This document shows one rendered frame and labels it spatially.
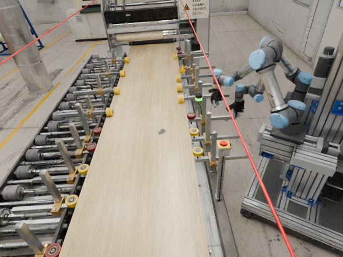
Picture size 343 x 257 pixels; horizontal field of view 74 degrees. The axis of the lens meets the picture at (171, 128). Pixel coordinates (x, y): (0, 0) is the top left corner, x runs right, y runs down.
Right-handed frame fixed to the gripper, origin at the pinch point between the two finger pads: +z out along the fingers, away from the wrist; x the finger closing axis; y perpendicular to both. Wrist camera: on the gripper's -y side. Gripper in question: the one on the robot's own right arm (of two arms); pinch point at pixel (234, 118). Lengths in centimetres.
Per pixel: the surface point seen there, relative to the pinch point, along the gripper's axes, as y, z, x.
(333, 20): 246, -14, 261
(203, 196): -40, 20, -72
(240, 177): 13, 83, -4
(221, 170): -31, -19, -82
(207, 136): -30.6, -5.0, -30.7
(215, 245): -38, 20, -110
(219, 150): -33, -38, -83
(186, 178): -53, -8, -76
